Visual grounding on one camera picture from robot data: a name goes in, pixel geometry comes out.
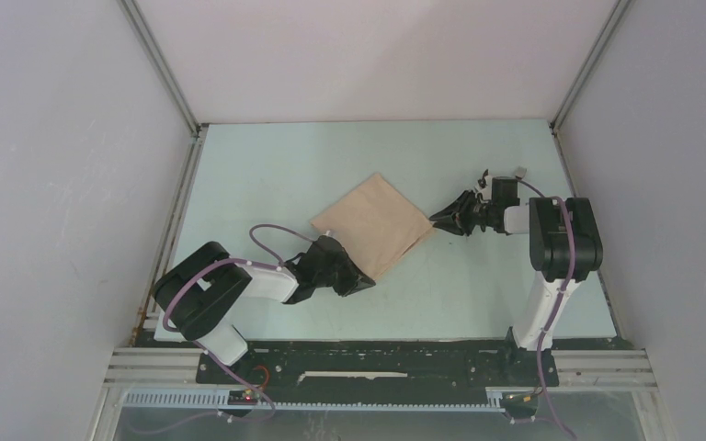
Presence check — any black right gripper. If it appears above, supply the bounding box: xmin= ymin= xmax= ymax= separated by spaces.
xmin=430 ymin=188 xmax=498 ymax=235

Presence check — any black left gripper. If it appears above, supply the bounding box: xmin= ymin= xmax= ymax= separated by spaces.
xmin=313 ymin=250 xmax=375 ymax=297

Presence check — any beige cloth napkin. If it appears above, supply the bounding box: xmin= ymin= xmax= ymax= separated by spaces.
xmin=310 ymin=173 xmax=434 ymax=281

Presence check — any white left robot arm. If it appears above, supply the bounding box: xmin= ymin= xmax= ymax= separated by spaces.
xmin=151 ymin=235 xmax=376 ymax=383

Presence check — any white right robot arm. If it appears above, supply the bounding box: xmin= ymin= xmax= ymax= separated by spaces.
xmin=429 ymin=174 xmax=603 ymax=384

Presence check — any silver fork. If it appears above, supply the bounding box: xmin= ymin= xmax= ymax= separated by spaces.
xmin=514 ymin=167 xmax=527 ymax=179

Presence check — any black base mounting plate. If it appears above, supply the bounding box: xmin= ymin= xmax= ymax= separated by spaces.
xmin=196 ymin=340 xmax=559 ymax=406

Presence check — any white cable duct strip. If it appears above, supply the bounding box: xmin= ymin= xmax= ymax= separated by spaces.
xmin=122 ymin=388 xmax=503 ymax=413

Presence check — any right aluminium corner post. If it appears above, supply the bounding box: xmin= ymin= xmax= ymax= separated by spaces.
xmin=550 ymin=0 xmax=634 ymax=135

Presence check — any aluminium corner post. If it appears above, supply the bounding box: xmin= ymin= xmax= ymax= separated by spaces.
xmin=118 ymin=0 xmax=202 ymax=136
xmin=550 ymin=0 xmax=634 ymax=135

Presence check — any left aluminium corner post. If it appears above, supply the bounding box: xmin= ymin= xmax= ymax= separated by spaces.
xmin=118 ymin=0 xmax=202 ymax=136

